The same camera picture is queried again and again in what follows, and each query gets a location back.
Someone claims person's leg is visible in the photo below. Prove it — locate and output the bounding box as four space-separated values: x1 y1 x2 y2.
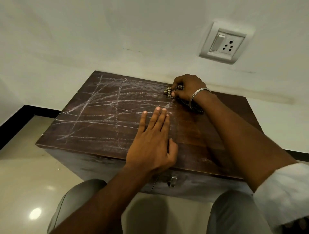
206 190 274 234
47 178 108 234

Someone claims silver bangle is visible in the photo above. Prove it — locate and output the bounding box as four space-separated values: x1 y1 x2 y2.
189 87 212 110

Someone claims black skirting board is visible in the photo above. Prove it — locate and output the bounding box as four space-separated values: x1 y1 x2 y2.
0 104 309 163

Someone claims dark wooden cabinet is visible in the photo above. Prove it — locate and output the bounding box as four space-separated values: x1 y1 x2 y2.
35 70 264 203

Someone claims person's left forearm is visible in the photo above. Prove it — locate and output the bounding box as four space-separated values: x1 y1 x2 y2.
49 166 155 234

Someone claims person's right hand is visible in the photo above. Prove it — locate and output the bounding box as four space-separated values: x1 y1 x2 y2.
171 74 212 102

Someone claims person's right leg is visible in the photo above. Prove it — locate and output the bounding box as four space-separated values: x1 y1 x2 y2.
206 190 274 234

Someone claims person's left hand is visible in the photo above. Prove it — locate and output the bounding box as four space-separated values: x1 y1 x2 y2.
125 106 179 175

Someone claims person's right forearm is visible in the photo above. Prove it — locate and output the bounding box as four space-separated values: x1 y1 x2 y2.
192 92 298 193

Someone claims white shirt sleeve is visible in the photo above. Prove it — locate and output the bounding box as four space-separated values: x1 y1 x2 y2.
253 163 309 232

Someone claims person's left leg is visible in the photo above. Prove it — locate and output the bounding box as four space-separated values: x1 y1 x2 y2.
47 178 108 234

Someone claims small white wall socket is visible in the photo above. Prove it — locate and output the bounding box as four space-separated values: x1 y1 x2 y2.
199 21 248 65

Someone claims checkered cloth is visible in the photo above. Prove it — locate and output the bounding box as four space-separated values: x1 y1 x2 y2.
163 85 204 114

